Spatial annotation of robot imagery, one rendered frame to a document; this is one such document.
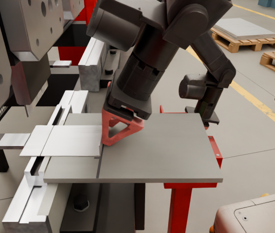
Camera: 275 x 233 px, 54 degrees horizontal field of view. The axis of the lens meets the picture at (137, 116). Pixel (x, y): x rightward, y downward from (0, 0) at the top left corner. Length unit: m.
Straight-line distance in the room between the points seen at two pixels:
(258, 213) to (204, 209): 0.40
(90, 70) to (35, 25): 0.57
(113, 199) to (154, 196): 1.17
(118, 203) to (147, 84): 0.25
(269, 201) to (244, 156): 0.71
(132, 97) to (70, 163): 0.14
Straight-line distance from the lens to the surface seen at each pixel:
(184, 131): 0.49
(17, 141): 0.50
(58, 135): 0.50
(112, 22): 0.35
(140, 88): 0.39
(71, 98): 0.68
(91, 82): 0.89
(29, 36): 0.31
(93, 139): 0.47
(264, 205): 1.42
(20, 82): 0.39
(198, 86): 0.80
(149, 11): 0.36
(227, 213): 1.33
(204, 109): 0.85
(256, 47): 4.29
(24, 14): 0.30
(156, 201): 1.68
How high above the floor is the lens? 1.29
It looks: 33 degrees down
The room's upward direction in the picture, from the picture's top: straight up
